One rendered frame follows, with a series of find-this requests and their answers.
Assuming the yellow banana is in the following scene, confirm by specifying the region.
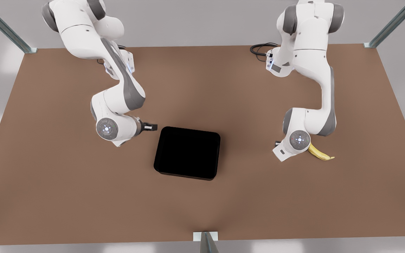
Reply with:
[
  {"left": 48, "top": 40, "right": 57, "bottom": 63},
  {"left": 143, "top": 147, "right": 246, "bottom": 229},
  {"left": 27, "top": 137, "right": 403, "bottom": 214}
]
[{"left": 308, "top": 143, "right": 335, "bottom": 161}]

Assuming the black square tray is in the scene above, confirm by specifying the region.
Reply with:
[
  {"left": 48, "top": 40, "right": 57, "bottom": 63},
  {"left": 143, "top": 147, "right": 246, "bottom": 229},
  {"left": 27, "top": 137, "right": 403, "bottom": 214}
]
[{"left": 154, "top": 126, "right": 221, "bottom": 181}]

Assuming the black cable loop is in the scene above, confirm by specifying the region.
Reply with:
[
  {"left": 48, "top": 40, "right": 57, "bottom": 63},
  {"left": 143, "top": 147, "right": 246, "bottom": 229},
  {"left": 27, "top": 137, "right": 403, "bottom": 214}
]
[{"left": 250, "top": 43, "right": 279, "bottom": 63}]

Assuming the silver frame post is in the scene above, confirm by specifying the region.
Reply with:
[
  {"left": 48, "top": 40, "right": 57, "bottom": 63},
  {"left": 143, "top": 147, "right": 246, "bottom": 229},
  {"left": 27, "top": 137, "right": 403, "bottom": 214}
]
[
  {"left": 193, "top": 232, "right": 219, "bottom": 253},
  {"left": 363, "top": 0, "right": 405, "bottom": 48},
  {"left": 0, "top": 0, "right": 38, "bottom": 54}
]

